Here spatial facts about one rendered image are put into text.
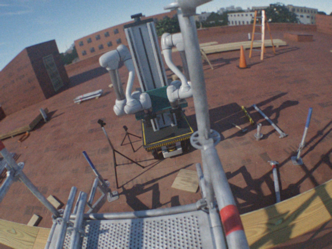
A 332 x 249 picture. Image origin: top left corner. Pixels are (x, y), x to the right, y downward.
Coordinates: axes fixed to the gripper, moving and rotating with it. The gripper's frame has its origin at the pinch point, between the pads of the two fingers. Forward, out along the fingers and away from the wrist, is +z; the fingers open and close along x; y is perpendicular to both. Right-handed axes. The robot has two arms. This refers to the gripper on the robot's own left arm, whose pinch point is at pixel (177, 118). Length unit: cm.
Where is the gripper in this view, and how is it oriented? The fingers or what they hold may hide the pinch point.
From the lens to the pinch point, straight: 200.2
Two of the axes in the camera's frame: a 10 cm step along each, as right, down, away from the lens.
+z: 2.1, 8.3, 5.2
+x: 9.6, -2.7, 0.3
